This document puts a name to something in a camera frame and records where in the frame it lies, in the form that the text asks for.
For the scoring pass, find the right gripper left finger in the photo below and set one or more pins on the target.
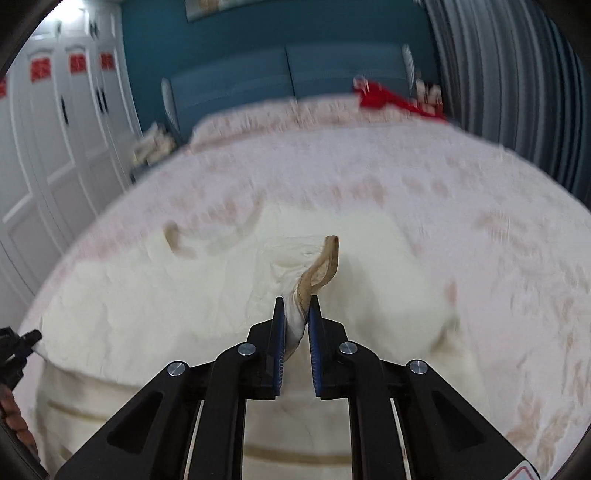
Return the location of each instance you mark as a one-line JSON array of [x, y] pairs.
[[188, 422]]

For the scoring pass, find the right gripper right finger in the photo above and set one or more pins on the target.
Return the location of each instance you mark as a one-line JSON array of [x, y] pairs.
[[407, 421]]

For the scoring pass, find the cream quilted jacket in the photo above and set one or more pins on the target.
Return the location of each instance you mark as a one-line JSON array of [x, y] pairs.
[[179, 295]]

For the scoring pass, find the pile of cream clothes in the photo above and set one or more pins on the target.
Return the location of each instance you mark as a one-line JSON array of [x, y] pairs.
[[155, 145]]

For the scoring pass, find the pink floral bed cover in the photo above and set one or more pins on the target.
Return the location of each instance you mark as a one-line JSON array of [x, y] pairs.
[[514, 242]]

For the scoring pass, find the blue bedside table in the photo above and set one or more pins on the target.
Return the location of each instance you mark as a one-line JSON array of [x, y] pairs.
[[138, 171]]

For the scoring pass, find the white wardrobe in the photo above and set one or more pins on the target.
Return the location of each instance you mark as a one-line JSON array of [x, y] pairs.
[[68, 127]]

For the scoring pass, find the left pink floral pillow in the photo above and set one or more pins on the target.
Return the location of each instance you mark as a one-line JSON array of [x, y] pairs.
[[244, 121]]

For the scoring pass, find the pink floral pillow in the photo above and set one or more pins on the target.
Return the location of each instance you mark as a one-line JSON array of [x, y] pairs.
[[244, 121], [344, 110]]

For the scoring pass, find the right pink floral pillow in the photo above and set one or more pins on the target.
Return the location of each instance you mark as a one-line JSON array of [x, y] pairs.
[[344, 110]]

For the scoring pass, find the small dolls on nightstand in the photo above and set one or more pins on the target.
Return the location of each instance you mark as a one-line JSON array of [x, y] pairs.
[[429, 97]]

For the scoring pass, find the blue upholstered headboard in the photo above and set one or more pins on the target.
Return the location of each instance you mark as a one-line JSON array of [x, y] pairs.
[[295, 71]]

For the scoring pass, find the red plush toy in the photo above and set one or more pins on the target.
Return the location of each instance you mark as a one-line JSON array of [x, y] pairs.
[[374, 96]]

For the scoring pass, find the blue grey curtain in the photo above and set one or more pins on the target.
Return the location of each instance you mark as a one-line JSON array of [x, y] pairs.
[[511, 77]]

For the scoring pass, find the long wall painting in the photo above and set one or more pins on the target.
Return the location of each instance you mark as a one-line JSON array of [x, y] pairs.
[[196, 9]]

